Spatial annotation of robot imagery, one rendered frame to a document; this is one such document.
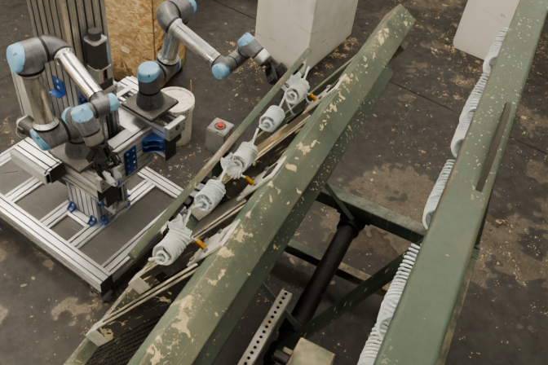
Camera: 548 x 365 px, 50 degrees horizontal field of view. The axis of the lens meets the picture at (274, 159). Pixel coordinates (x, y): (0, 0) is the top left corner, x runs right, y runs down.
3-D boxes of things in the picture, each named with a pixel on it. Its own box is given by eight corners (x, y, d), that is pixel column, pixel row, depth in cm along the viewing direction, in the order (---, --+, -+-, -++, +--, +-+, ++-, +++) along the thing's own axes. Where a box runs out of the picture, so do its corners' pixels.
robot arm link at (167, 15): (148, 5, 273) (227, 70, 268) (163, -4, 280) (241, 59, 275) (143, 23, 282) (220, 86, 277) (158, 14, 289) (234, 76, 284)
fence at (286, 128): (240, 169, 316) (235, 164, 316) (356, 80, 247) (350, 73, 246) (236, 174, 313) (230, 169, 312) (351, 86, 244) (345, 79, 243)
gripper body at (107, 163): (109, 173, 232) (95, 148, 226) (96, 172, 237) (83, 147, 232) (123, 164, 237) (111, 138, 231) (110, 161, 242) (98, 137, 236)
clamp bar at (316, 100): (207, 209, 293) (172, 177, 289) (366, 94, 207) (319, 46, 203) (196, 223, 286) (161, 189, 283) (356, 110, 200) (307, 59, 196)
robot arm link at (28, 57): (73, 145, 279) (46, 41, 245) (43, 158, 271) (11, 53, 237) (61, 134, 286) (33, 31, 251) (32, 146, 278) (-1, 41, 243)
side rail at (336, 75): (269, 149, 334) (255, 135, 332) (408, 43, 254) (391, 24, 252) (264, 156, 330) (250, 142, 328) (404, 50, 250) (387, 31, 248)
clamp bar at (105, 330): (110, 331, 242) (66, 292, 238) (267, 245, 156) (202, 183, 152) (95, 350, 235) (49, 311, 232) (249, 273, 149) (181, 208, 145)
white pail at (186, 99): (174, 116, 473) (173, 69, 440) (203, 134, 463) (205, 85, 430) (147, 137, 453) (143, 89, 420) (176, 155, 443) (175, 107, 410)
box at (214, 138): (215, 139, 350) (216, 116, 337) (232, 147, 347) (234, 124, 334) (205, 151, 342) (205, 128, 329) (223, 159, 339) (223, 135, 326)
